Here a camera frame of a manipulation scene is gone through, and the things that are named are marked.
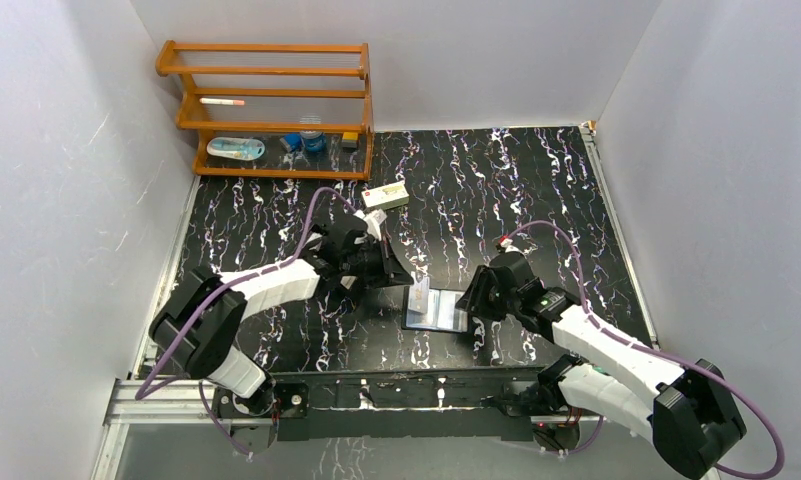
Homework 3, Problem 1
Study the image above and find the white blue credit card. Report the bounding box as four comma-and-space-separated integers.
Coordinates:
407, 276, 430, 315

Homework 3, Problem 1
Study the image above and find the black card holder box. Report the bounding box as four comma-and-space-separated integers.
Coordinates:
316, 275, 367, 310

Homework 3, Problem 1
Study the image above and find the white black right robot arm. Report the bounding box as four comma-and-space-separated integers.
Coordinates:
456, 252, 747, 479

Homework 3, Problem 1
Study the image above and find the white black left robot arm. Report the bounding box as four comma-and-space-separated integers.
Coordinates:
148, 210, 413, 416

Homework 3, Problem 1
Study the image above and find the white green red carton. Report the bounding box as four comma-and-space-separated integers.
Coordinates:
362, 181, 409, 210

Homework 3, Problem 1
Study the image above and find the small yellow black block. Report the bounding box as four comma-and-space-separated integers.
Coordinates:
341, 132, 360, 150

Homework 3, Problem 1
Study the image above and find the blue jar clear lid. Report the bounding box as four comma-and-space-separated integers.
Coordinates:
299, 115, 326, 153

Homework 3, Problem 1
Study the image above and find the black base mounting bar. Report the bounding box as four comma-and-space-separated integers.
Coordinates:
211, 366, 598, 449

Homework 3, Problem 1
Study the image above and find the small blue block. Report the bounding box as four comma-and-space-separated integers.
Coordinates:
280, 133, 303, 152

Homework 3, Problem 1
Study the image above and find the blue white plastic package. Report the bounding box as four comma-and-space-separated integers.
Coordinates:
206, 137, 266, 161

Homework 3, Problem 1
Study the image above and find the white pink marker pen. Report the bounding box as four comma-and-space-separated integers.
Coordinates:
199, 97, 246, 107

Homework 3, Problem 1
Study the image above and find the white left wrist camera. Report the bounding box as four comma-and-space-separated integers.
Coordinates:
355, 209, 387, 241

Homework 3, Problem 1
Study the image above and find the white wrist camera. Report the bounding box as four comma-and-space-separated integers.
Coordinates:
355, 209, 387, 241
496, 235, 523, 254

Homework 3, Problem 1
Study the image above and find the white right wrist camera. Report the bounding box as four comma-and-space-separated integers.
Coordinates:
496, 235, 523, 254

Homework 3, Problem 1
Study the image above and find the aluminium frame rail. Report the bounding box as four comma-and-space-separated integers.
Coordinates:
91, 380, 248, 479

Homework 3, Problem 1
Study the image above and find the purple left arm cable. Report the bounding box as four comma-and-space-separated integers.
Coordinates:
134, 186, 368, 458

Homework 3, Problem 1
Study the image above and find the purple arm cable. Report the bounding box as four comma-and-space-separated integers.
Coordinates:
499, 220, 787, 480
134, 186, 368, 458

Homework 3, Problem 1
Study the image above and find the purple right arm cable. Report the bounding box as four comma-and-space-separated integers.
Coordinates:
499, 220, 787, 480

